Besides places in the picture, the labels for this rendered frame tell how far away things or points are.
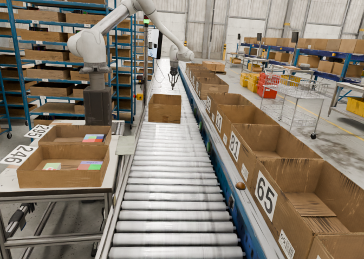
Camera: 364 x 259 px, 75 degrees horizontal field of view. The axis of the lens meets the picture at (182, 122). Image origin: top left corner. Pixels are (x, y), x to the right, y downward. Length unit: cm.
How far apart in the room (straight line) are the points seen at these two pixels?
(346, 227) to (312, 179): 21
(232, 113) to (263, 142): 41
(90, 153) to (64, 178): 28
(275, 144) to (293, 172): 41
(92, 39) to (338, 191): 161
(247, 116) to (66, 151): 123
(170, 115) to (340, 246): 163
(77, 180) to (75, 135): 62
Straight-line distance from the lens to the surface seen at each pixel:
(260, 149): 147
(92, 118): 189
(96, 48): 180
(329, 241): 76
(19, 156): 147
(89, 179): 129
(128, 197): 123
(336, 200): 112
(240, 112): 178
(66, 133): 187
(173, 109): 210
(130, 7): 223
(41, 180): 135
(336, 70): 784
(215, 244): 106
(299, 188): 117
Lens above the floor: 149
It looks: 20 degrees down
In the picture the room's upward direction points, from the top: 4 degrees clockwise
